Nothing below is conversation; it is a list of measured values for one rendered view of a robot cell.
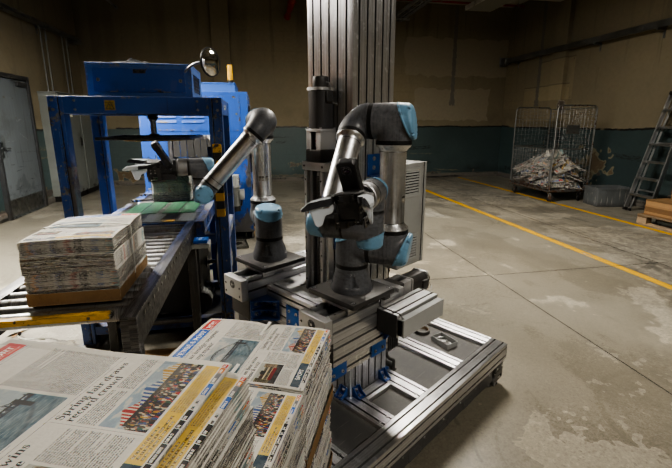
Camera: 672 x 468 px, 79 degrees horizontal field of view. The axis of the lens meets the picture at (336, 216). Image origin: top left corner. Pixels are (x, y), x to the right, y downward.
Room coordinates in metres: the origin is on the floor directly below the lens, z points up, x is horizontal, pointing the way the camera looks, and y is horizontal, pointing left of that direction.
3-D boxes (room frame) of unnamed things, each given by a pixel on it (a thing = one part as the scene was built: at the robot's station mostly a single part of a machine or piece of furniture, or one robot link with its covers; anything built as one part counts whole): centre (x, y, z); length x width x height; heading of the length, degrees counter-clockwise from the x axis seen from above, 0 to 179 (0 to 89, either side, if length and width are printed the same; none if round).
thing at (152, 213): (2.80, 1.22, 0.75); 0.70 x 0.65 x 0.10; 11
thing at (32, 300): (1.35, 0.89, 0.83); 0.29 x 0.16 x 0.04; 101
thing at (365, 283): (1.39, -0.06, 0.87); 0.15 x 0.15 x 0.10
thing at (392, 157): (1.35, -0.18, 1.19); 0.15 x 0.12 x 0.55; 71
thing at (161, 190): (3.36, 1.33, 0.93); 0.38 x 0.30 x 0.26; 11
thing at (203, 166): (1.78, 0.59, 1.21); 0.11 x 0.08 x 0.09; 109
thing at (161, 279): (1.85, 0.78, 0.74); 1.34 x 0.05 x 0.12; 11
